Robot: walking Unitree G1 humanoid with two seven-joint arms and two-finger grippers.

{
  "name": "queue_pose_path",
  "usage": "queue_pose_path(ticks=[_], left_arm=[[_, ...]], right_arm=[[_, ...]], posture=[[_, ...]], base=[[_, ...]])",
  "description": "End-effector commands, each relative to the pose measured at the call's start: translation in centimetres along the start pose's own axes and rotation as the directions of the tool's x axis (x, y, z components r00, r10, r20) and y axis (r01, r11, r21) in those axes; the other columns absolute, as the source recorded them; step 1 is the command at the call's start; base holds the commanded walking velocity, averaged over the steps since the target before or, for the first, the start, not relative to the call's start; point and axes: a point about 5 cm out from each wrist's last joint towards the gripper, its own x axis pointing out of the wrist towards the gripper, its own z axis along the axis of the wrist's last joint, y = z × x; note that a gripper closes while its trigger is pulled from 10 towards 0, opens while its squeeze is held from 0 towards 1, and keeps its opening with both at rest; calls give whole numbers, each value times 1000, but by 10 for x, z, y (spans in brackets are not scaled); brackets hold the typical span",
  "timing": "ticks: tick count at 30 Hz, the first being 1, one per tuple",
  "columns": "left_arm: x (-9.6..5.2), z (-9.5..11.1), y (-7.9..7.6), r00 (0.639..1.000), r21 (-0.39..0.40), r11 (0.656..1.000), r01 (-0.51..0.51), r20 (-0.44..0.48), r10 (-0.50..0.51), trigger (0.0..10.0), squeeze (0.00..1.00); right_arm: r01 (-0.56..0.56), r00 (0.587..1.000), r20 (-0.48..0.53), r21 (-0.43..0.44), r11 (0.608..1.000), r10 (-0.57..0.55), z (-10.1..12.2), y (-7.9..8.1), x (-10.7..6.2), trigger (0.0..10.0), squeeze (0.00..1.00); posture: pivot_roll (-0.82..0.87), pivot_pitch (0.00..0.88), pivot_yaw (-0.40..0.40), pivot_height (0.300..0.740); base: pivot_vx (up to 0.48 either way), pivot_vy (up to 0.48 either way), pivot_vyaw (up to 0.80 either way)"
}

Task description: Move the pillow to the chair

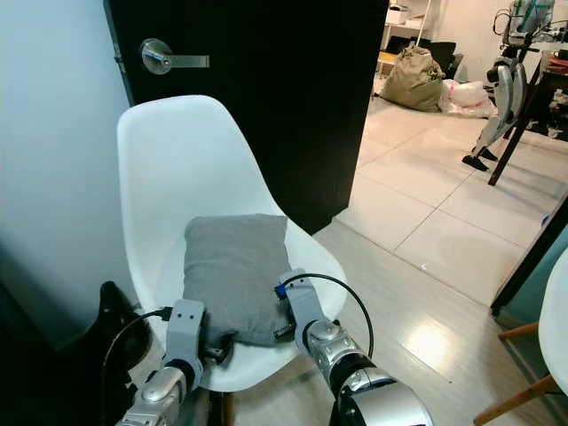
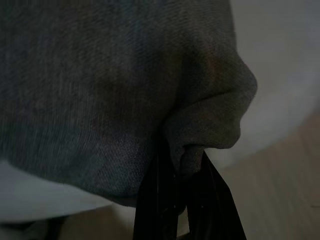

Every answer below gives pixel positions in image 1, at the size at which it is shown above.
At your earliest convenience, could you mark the white plastic chair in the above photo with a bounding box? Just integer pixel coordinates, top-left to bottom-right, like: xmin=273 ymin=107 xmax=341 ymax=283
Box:
xmin=472 ymin=271 xmax=568 ymax=426
xmin=116 ymin=95 xmax=347 ymax=393

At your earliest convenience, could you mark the black office chair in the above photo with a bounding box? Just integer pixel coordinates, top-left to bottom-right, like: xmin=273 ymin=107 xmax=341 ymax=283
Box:
xmin=417 ymin=40 xmax=464 ymax=81

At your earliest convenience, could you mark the black bag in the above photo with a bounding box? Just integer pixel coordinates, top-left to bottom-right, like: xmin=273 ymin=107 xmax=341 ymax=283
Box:
xmin=0 ymin=282 xmax=156 ymax=426

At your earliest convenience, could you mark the black door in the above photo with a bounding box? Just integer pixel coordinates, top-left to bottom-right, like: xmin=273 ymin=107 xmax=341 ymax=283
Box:
xmin=104 ymin=0 xmax=389 ymax=235

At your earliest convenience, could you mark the olive sack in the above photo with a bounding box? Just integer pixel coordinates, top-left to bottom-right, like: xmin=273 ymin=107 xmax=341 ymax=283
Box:
xmin=378 ymin=46 xmax=446 ymax=114

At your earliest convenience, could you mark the dark wooden table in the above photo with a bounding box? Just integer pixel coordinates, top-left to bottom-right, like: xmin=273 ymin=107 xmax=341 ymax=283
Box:
xmin=488 ymin=40 xmax=568 ymax=187

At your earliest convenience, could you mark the white pink plastic bag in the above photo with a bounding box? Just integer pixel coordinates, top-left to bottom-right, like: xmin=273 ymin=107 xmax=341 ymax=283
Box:
xmin=439 ymin=78 xmax=498 ymax=119

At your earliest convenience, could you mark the silver humanoid robot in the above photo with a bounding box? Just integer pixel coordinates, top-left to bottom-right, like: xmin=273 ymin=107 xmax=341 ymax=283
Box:
xmin=461 ymin=0 xmax=564 ymax=172

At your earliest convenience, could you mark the white shelf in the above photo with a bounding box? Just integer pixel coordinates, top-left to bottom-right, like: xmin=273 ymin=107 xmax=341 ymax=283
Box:
xmin=377 ymin=0 xmax=431 ymax=63

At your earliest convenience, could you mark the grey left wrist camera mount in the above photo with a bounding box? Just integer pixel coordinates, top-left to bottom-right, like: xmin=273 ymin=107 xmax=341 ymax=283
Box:
xmin=165 ymin=299 xmax=207 ymax=365

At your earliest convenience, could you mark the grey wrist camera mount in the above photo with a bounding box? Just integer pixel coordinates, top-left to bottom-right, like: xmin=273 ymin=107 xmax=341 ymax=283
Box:
xmin=277 ymin=268 xmax=329 ymax=334
xmin=165 ymin=299 xmax=207 ymax=365

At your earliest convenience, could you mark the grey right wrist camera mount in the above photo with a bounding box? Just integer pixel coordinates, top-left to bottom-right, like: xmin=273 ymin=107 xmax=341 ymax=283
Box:
xmin=277 ymin=268 xmax=329 ymax=334

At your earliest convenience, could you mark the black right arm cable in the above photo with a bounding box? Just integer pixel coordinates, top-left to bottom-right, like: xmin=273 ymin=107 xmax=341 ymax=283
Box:
xmin=275 ymin=272 xmax=375 ymax=360

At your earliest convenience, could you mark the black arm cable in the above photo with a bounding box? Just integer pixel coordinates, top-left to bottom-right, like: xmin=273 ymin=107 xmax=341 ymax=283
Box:
xmin=275 ymin=272 xmax=375 ymax=360
xmin=102 ymin=306 xmax=174 ymax=383

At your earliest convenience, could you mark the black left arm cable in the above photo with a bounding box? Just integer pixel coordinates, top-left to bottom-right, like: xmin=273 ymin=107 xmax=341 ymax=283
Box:
xmin=102 ymin=306 xmax=174 ymax=383

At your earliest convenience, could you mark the silver door handle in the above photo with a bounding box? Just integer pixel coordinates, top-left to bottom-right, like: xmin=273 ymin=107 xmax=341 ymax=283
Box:
xmin=140 ymin=38 xmax=210 ymax=75

